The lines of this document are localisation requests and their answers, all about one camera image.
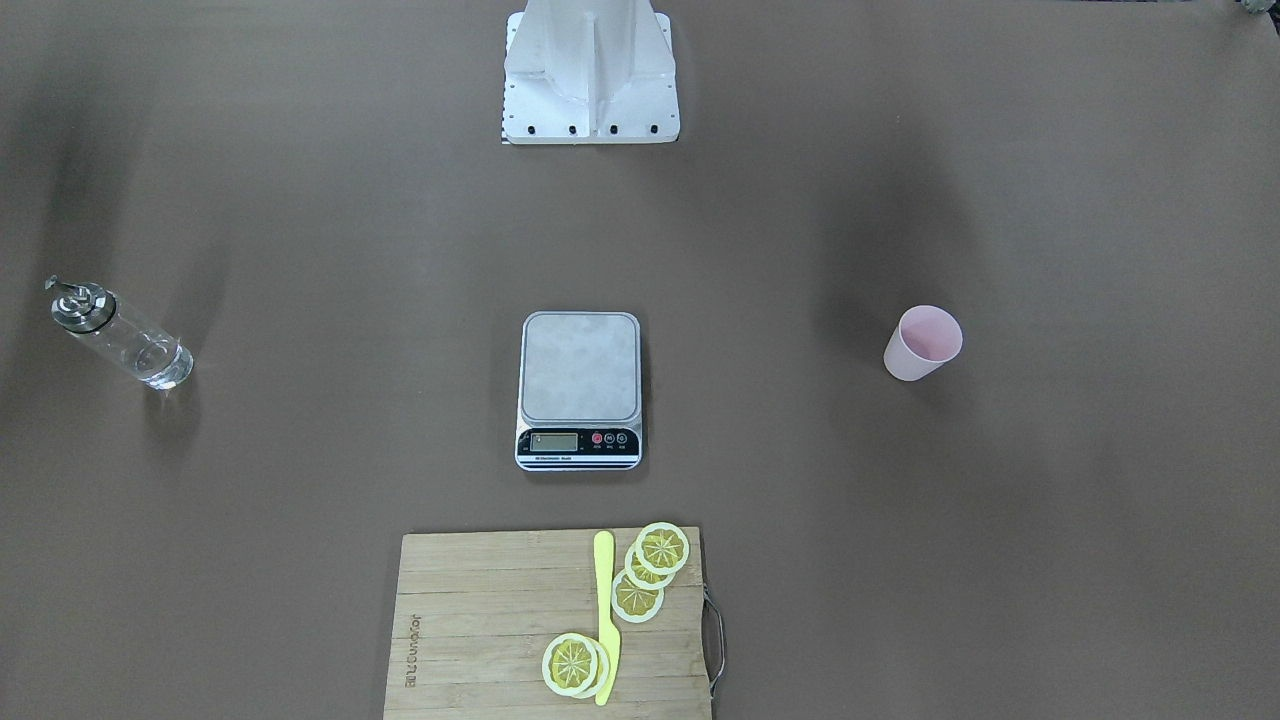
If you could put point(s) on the pink plastic cup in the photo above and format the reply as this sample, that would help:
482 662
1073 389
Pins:
925 338

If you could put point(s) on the clear glass sauce bottle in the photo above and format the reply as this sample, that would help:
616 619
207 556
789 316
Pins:
116 330

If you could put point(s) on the digital kitchen scale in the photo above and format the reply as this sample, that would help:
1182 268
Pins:
580 392

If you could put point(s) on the lemon slice top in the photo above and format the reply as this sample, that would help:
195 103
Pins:
661 549

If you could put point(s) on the lemon slice middle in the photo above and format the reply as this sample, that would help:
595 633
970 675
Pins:
641 577

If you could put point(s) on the lemon slice lower stack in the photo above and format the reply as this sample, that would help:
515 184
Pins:
632 603

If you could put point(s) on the yellow plastic knife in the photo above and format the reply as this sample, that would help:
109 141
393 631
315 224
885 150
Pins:
604 555

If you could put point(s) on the bamboo cutting board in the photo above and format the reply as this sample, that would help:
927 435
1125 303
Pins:
475 612

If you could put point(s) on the lemon slice bottom front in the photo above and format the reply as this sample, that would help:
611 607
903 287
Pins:
568 664

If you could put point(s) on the lemon slice bottom behind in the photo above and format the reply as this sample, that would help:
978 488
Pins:
601 675

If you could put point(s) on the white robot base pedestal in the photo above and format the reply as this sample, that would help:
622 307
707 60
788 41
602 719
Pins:
589 73

